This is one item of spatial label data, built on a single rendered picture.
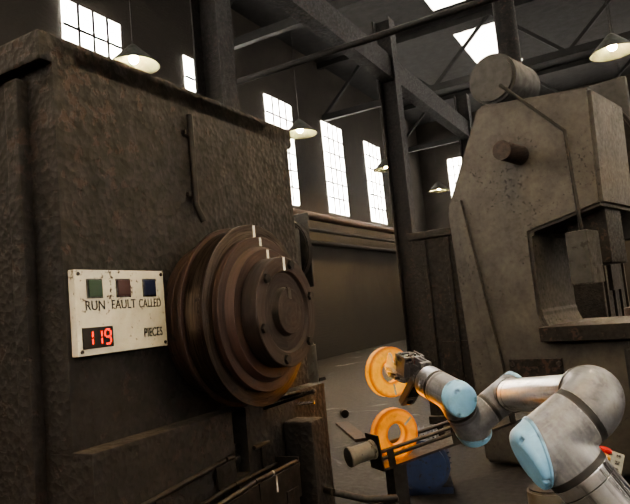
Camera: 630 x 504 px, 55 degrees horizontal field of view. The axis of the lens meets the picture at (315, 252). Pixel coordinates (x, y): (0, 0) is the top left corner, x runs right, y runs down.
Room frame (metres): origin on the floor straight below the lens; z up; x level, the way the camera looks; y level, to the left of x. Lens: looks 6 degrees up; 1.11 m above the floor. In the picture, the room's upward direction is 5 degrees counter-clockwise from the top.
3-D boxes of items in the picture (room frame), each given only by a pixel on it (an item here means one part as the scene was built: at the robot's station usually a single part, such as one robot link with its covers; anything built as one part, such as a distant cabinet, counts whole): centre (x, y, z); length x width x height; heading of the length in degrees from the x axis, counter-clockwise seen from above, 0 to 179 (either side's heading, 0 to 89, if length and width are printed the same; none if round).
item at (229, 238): (1.61, 0.18, 1.11); 0.47 x 0.06 x 0.47; 151
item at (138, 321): (1.37, 0.44, 1.15); 0.26 x 0.02 x 0.18; 151
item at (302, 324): (1.56, 0.10, 1.11); 0.28 x 0.06 x 0.28; 151
